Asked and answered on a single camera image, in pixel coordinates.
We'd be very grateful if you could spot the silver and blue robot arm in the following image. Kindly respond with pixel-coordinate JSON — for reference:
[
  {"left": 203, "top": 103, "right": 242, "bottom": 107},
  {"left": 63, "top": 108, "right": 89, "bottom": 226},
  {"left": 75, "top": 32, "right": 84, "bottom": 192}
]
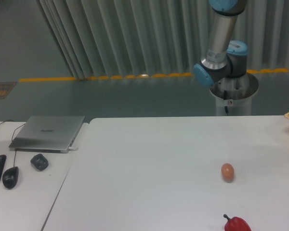
[{"left": 194, "top": 0, "right": 247, "bottom": 87}]

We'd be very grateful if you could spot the red bell pepper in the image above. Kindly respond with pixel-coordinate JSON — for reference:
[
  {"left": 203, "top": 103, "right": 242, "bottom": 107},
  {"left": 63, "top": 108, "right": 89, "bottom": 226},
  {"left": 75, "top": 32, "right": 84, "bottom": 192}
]
[{"left": 223, "top": 214, "right": 251, "bottom": 231}]

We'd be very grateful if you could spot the silver closed laptop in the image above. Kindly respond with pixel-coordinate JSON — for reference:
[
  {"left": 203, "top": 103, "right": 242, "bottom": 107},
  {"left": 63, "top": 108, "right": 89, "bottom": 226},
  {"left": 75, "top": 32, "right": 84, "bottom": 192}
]
[{"left": 9, "top": 115, "right": 85, "bottom": 153}]

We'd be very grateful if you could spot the brown egg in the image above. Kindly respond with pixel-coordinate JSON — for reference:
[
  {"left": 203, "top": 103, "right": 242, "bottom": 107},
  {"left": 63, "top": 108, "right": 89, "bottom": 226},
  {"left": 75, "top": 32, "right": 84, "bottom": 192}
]
[{"left": 221, "top": 163, "right": 235, "bottom": 182}]

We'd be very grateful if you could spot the small black plastic holder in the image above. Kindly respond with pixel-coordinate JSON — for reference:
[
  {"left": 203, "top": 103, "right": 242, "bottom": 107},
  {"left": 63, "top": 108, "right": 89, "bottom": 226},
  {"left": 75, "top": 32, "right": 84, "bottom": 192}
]
[{"left": 30, "top": 154, "right": 49, "bottom": 171}]

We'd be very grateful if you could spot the black computer mouse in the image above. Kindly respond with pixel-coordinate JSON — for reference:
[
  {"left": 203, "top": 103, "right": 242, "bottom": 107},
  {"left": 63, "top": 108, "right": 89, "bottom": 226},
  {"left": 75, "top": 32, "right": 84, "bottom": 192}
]
[{"left": 2, "top": 167, "right": 19, "bottom": 190}]

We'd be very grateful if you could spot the black pedestal cable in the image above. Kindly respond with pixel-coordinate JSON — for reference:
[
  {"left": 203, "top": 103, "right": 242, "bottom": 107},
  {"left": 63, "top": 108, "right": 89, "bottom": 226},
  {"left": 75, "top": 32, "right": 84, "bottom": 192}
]
[{"left": 223, "top": 90, "right": 229, "bottom": 116}]

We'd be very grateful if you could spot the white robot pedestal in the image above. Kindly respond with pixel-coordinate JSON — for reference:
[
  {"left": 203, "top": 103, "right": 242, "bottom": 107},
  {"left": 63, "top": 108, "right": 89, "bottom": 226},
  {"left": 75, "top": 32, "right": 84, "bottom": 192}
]
[{"left": 210, "top": 73, "right": 259, "bottom": 116}]

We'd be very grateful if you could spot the black mouse cable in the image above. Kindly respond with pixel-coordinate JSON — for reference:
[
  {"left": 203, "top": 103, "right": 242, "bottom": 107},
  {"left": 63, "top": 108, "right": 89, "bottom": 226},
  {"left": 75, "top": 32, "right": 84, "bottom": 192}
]
[{"left": 11, "top": 125, "right": 26, "bottom": 167}]

